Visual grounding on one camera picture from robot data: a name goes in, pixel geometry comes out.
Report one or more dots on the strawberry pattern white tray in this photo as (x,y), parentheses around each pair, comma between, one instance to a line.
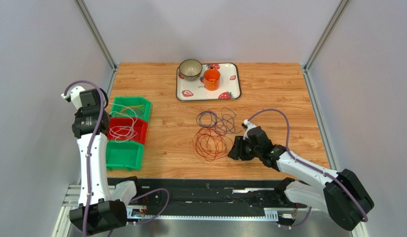
(227,87)

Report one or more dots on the orange translucent cup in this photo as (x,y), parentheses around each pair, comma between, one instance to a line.
(212,79)

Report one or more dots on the beige ceramic bowl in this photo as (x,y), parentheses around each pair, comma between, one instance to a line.
(190,69)

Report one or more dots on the green bin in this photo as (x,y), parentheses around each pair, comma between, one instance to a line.
(131,107)
(127,155)

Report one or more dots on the green bin near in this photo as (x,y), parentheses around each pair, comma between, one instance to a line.
(127,155)

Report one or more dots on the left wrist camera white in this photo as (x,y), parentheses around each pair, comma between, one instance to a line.
(74,96)

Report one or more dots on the red bin middle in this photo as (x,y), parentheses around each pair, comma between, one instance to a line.
(128,129)

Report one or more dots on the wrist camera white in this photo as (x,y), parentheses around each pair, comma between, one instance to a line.
(247,126)
(74,96)

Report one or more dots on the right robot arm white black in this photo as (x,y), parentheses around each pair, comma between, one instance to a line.
(339,194)

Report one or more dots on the green bin far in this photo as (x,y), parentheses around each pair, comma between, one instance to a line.
(131,107)

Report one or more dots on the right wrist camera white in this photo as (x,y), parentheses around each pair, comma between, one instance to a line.
(247,126)

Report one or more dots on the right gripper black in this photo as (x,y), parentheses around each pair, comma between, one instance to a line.
(240,148)

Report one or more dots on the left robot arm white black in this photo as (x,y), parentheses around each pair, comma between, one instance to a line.
(99,209)

